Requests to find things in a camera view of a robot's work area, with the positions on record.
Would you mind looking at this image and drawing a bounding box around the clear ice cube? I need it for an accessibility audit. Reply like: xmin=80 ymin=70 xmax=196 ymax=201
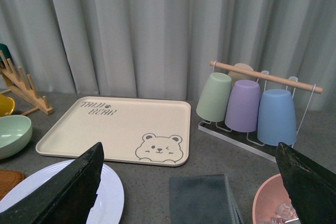
xmin=260 ymin=217 xmax=285 ymax=224
xmin=276 ymin=203 xmax=295 ymax=219

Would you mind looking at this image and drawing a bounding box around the white wire cup rack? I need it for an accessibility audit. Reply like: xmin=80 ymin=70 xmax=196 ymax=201
xmin=198 ymin=61 xmax=323 ymax=162

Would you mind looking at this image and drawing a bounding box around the beige bear serving tray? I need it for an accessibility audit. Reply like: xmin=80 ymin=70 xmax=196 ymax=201
xmin=36 ymin=97 xmax=191 ymax=167

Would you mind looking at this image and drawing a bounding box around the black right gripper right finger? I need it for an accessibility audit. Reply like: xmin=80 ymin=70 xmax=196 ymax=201
xmin=275 ymin=143 xmax=335 ymax=223

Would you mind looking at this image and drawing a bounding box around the purple cup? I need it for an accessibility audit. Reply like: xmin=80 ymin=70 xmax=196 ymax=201
xmin=225 ymin=80 xmax=260 ymax=133

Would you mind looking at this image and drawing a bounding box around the yellow mug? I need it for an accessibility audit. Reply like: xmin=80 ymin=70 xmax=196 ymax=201
xmin=0 ymin=94 xmax=16 ymax=117

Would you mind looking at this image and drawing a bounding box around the light green cup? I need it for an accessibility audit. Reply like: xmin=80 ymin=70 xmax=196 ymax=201
xmin=196 ymin=72 xmax=232 ymax=122

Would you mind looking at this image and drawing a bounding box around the beige cup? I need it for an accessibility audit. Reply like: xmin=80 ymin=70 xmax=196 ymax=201
xmin=227 ymin=62 xmax=255 ymax=86

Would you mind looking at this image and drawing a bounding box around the brown wooden tray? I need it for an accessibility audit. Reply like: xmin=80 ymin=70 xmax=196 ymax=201
xmin=0 ymin=170 xmax=26 ymax=199

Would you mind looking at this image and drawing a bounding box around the wooden dish rack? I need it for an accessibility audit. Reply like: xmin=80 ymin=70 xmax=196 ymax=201
xmin=1 ymin=50 xmax=54 ymax=115

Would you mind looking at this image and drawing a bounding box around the white ridged plate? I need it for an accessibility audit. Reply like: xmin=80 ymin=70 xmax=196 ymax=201
xmin=1 ymin=160 xmax=124 ymax=223

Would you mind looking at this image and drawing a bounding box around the dark green cup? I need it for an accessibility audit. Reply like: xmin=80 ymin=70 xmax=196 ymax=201
xmin=0 ymin=43 xmax=12 ymax=59

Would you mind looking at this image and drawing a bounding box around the blue cup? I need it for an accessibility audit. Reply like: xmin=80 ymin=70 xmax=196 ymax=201
xmin=257 ymin=89 xmax=297 ymax=146

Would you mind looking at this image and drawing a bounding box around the light green bowl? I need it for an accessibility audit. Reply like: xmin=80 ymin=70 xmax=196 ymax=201
xmin=1 ymin=115 xmax=33 ymax=159

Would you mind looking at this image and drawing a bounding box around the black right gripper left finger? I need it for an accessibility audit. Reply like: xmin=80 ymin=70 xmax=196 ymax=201
xmin=1 ymin=142 xmax=104 ymax=223

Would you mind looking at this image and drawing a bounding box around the pink bowl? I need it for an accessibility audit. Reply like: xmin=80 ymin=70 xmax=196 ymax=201
xmin=252 ymin=174 xmax=291 ymax=223

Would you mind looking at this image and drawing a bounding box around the grey folded cloth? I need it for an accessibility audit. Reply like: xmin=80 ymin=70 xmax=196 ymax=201
xmin=169 ymin=174 xmax=244 ymax=223

